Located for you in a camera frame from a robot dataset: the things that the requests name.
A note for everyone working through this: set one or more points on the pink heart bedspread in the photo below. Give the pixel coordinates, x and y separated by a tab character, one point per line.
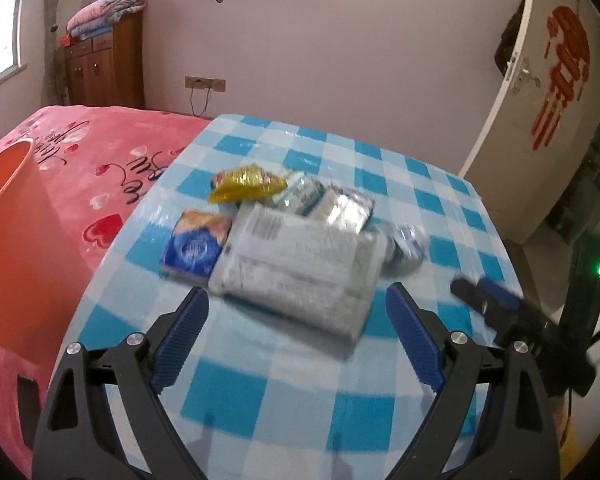
104	169

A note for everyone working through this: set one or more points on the blue checkered tablecloth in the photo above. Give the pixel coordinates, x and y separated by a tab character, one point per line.
297	372

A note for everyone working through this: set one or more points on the orange plastic bucket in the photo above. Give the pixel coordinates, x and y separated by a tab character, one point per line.
42	274

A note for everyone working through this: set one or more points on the door handle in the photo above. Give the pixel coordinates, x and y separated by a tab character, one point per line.
523	76

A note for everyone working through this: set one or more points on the crushed white plastic bottle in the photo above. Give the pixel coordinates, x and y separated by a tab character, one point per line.
406	247

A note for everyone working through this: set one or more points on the grey checked curtain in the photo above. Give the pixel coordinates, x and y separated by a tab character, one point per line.
50	93

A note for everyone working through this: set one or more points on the white door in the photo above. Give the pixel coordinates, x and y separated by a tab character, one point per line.
517	185

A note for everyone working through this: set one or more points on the brown wooden cabinet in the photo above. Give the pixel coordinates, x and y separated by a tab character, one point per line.
107	69

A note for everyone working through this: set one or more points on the folded blankets stack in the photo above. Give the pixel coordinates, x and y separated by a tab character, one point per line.
97	15

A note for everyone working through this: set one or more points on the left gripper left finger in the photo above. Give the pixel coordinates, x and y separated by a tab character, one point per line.
76	436

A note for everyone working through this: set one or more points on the blue tissue pack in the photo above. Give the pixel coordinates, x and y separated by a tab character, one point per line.
195	245

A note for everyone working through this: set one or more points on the wall power socket strip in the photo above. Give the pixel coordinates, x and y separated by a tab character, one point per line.
216	85

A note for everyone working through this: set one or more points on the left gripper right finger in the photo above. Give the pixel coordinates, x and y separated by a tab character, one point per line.
515	435

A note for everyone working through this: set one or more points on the silver foil snack pouch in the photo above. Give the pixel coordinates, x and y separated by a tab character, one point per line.
346	208

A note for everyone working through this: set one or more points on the grey courier mailer bag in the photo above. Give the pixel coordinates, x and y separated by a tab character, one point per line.
300	268

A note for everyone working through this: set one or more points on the red knot door ornament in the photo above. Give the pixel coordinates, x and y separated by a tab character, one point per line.
568	41

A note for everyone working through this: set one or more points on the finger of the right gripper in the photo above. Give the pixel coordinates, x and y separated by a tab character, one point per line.
498	306

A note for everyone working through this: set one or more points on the yellow snack wrapper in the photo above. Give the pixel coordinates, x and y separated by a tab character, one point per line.
249	182

